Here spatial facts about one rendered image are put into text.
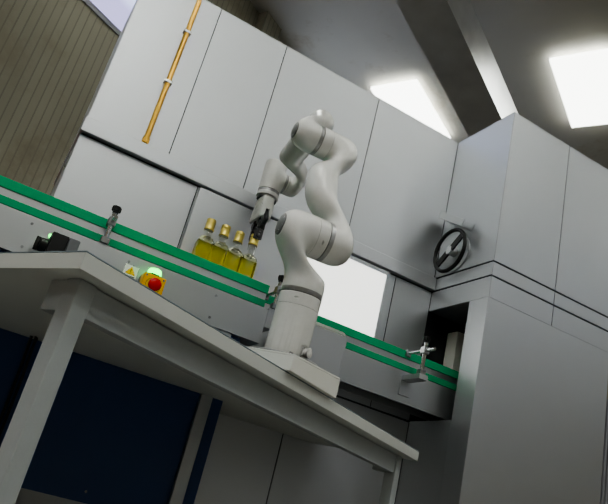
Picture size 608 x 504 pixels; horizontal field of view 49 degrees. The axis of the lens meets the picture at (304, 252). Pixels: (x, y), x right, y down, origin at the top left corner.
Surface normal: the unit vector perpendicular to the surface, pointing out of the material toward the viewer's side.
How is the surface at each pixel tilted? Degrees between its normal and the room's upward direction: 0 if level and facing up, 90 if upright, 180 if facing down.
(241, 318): 90
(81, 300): 90
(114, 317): 90
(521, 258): 90
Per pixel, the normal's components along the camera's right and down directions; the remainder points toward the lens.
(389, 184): 0.47, -0.23
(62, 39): 0.84, -0.01
